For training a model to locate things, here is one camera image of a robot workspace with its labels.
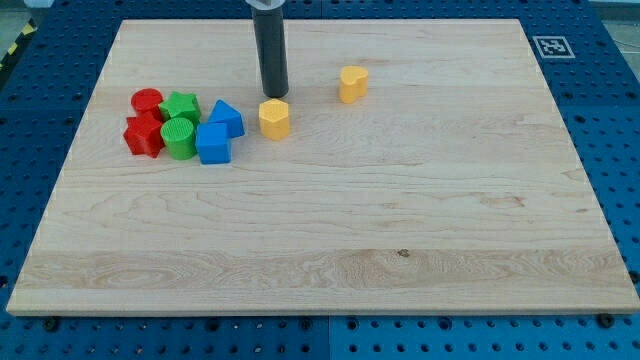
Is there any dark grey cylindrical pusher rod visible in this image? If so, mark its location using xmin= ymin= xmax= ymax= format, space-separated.
xmin=250 ymin=3 xmax=289 ymax=98

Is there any silver rod mount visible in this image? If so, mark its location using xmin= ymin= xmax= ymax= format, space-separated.
xmin=245 ymin=0 xmax=286 ymax=9

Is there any yellow hexagon block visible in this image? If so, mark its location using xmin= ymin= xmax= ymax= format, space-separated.
xmin=258 ymin=99 xmax=290 ymax=141

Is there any yellow heart block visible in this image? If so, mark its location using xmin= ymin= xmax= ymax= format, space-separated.
xmin=339 ymin=65 xmax=369 ymax=104

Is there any blue triangle block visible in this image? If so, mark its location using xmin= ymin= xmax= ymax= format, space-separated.
xmin=208 ymin=99 xmax=245 ymax=138

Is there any green star block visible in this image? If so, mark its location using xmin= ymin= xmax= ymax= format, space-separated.
xmin=158 ymin=91 xmax=201 ymax=126

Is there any blue cube block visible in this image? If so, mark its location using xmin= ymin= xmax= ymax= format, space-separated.
xmin=195 ymin=123 xmax=231 ymax=164

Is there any green cylinder block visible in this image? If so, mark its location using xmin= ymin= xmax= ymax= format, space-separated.
xmin=161 ymin=117 xmax=197 ymax=160

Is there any red cylinder block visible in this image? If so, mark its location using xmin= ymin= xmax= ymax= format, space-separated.
xmin=130 ymin=88 xmax=164 ymax=121

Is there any red star block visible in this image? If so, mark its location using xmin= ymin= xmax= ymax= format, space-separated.
xmin=123 ymin=112 xmax=165 ymax=158

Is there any light wooden board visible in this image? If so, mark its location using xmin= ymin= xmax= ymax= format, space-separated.
xmin=7 ymin=19 xmax=639 ymax=317

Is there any white fiducial marker tag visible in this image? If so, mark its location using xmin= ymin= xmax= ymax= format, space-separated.
xmin=533 ymin=35 xmax=575 ymax=59

